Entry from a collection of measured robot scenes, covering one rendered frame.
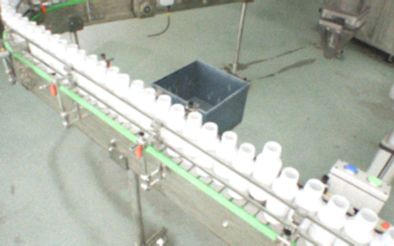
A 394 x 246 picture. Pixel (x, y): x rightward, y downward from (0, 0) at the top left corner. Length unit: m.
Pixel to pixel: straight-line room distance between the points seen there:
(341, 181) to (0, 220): 1.92
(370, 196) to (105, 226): 1.54
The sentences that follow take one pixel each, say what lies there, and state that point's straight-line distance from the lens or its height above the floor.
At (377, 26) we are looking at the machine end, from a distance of 4.48.
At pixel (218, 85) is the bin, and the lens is 1.55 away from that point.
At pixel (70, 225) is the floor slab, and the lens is 2.09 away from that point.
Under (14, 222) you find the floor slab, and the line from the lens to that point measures 2.22.
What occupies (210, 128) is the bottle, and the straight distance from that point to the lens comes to 0.84.
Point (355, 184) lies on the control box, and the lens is 0.87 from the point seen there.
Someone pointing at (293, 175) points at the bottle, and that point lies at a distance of 0.77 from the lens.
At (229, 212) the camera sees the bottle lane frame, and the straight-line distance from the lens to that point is 0.89.
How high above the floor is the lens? 1.69
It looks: 39 degrees down
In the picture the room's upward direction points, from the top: 4 degrees clockwise
